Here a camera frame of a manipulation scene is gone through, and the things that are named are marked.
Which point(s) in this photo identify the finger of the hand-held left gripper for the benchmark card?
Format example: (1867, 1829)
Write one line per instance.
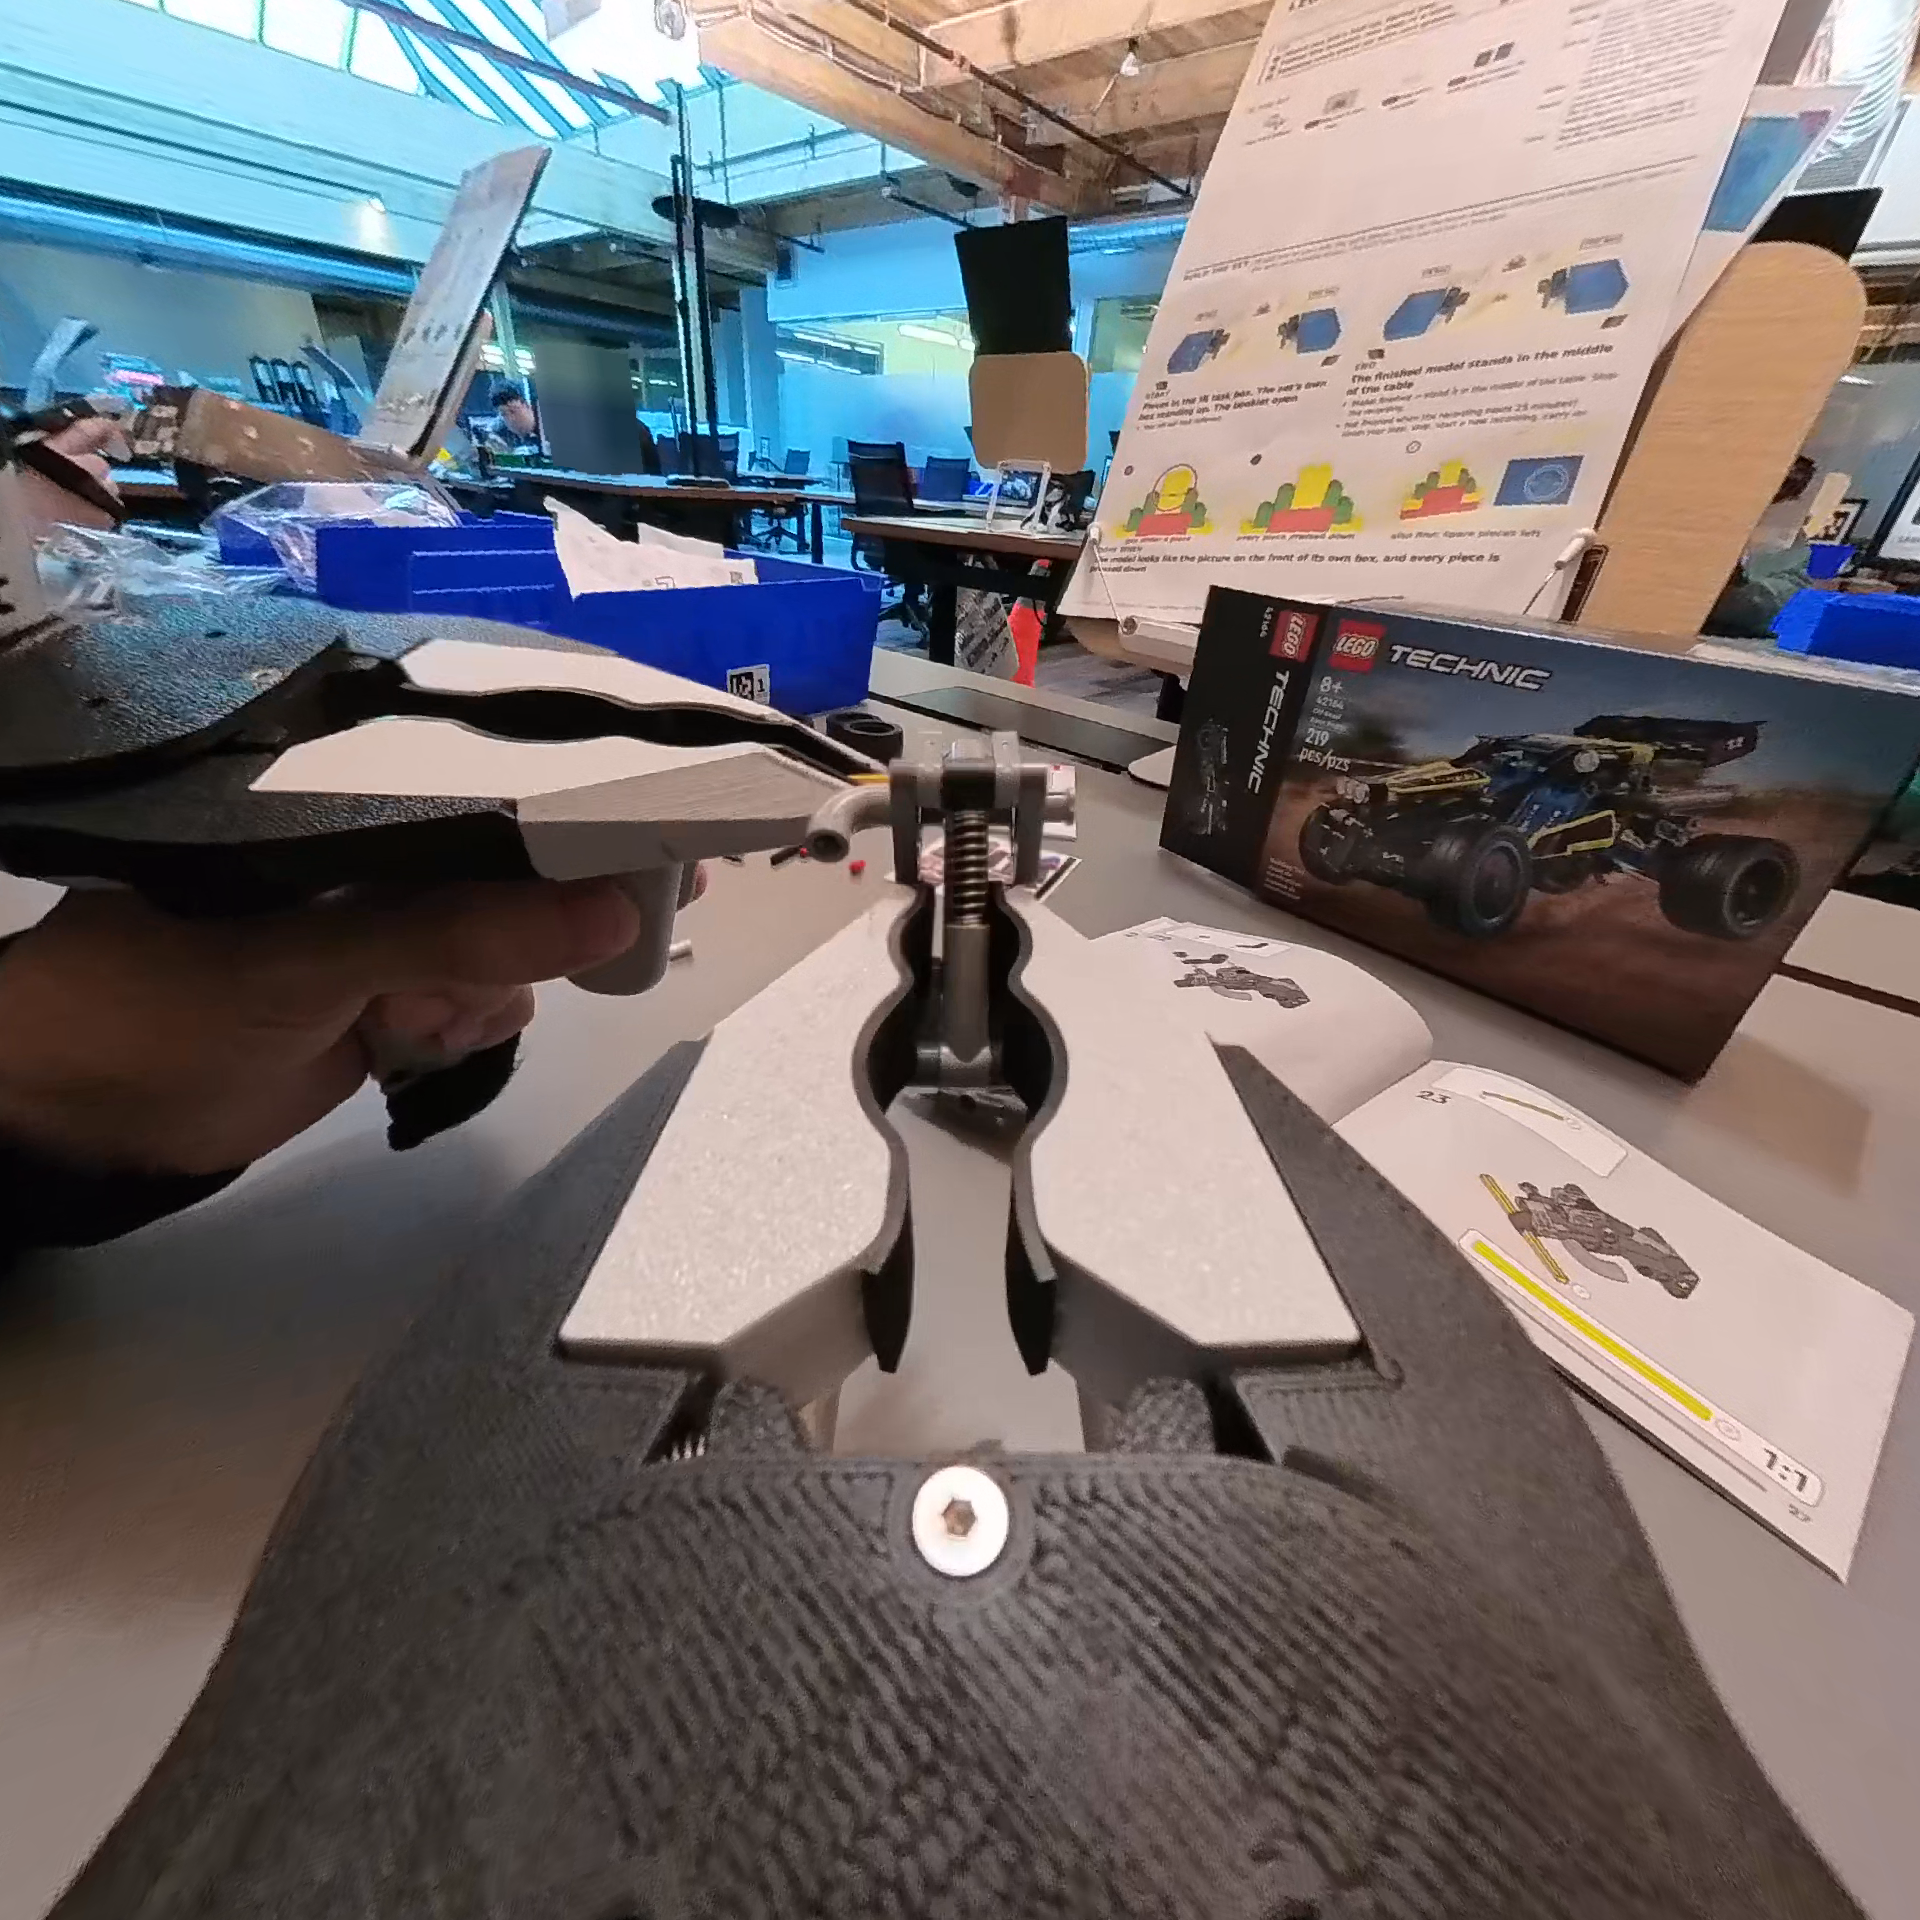
(629, 796)
(570, 671)

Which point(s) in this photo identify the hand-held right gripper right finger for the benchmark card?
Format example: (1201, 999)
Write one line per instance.
(1184, 1202)

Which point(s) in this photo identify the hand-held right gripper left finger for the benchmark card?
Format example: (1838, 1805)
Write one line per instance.
(751, 1202)

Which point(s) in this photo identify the grey lego suspension assembly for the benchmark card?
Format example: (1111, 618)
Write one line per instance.
(984, 781)

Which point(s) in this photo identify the instruction booklet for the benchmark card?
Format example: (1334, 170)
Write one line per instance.
(1723, 1306)

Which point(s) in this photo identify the person's left forearm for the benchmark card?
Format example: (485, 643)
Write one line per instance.
(77, 1202)

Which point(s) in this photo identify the black lego tire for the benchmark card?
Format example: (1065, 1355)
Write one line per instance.
(866, 740)

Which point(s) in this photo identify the lego set box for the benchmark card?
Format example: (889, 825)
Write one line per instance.
(1501, 841)

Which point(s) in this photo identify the person's left hand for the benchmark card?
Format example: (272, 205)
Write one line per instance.
(224, 1020)

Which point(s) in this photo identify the white paper sheets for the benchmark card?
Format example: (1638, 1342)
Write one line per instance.
(646, 553)

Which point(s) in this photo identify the blue bin with marker tag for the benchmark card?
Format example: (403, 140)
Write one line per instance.
(720, 645)

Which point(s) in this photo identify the blue storage bin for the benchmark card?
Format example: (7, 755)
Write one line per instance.
(434, 579)

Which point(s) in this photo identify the clear plastic bag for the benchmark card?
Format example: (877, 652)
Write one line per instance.
(270, 533)

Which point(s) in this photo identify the brown tilted board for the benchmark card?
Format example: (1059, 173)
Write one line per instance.
(457, 301)

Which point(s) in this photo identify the wooden office desk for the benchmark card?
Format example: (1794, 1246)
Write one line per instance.
(961, 543)

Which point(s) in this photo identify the orange cone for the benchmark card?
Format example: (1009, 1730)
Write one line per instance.
(1027, 645)

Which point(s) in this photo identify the white poster stand base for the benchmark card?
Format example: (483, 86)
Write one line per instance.
(1154, 722)

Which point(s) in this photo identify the small table sign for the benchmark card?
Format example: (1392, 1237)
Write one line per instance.
(1023, 493)

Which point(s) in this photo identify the black and tan sign board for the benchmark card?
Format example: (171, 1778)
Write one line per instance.
(1019, 347)

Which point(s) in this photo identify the tan poster backboard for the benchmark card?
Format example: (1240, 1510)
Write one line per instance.
(1723, 451)

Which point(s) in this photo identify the instruction poster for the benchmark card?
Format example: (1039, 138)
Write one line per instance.
(1424, 301)

